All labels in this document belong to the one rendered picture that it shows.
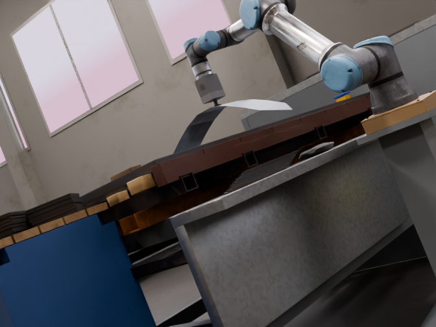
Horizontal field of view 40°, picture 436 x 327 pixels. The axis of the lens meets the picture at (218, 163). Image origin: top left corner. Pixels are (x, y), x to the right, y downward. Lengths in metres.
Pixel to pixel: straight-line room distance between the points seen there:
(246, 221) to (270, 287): 0.20
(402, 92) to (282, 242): 0.61
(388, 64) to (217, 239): 0.79
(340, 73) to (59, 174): 7.10
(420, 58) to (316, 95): 0.58
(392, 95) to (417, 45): 0.98
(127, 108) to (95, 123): 0.62
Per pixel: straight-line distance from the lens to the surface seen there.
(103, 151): 7.98
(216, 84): 2.51
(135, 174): 1.74
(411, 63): 2.94
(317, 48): 1.94
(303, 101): 3.22
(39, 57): 8.60
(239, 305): 1.64
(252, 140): 1.92
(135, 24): 7.39
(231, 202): 1.47
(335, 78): 1.88
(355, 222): 2.18
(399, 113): 1.90
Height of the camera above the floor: 0.71
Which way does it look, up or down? 2 degrees up
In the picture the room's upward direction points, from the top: 22 degrees counter-clockwise
